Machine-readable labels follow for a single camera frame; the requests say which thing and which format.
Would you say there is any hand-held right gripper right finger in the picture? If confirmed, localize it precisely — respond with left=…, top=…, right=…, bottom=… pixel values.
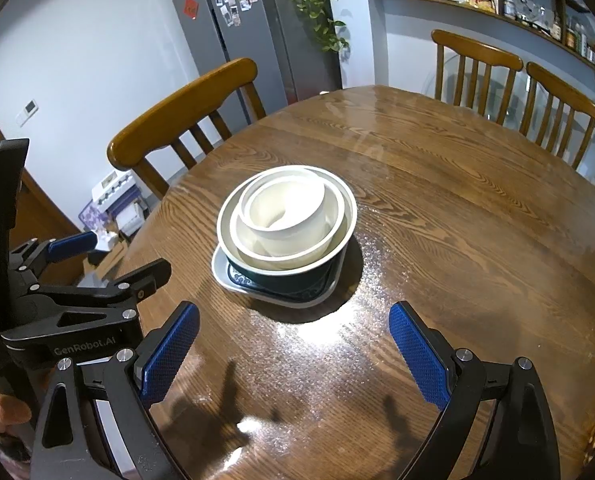
left=388, top=301, right=561, bottom=480

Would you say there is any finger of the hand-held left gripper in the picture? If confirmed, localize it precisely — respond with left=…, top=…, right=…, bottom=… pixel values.
left=8, top=232, right=99, bottom=288
left=20, top=258, right=172, bottom=313

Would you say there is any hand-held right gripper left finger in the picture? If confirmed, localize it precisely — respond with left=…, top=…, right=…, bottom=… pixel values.
left=30, top=301, right=201, bottom=480

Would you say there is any large white bowl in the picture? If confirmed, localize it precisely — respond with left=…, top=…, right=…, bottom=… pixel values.
left=216, top=165, right=358, bottom=272

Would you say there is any blue patterned square plate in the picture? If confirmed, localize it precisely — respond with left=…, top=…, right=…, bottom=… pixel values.
left=212, top=242, right=341, bottom=309

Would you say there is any plain blue plate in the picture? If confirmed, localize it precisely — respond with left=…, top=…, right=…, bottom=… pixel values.
left=226, top=240, right=352, bottom=295

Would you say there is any medium white bowl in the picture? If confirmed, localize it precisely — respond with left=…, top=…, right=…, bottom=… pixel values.
left=230, top=170, right=349, bottom=267

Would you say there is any small white bowl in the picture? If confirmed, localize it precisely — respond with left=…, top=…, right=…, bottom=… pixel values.
left=238, top=175, right=328, bottom=247

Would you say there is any person's left hand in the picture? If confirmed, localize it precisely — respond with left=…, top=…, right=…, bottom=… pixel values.
left=0, top=384, right=33, bottom=432

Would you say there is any purple printed box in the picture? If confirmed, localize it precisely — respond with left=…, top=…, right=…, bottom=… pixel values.
left=79, top=200, right=114, bottom=237

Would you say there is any plain white box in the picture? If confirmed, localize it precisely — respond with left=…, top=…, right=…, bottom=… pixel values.
left=114, top=199, right=146, bottom=235

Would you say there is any white dotted box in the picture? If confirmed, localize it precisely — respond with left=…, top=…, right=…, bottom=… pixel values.
left=92, top=170, right=141, bottom=211

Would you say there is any wooden chair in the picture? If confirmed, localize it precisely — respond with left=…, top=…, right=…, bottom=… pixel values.
left=106, top=57, right=268, bottom=201
left=518, top=61, right=595, bottom=171
left=431, top=29, right=524, bottom=123

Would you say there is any grey refrigerator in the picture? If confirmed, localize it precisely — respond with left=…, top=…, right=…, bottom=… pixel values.
left=160, top=0, right=343, bottom=121

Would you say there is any trailing green plant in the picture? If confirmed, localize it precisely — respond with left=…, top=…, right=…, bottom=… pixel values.
left=275, top=0, right=351, bottom=56

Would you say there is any dark wooden wall shelf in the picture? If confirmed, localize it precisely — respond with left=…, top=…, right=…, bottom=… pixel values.
left=362, top=0, right=595, bottom=83

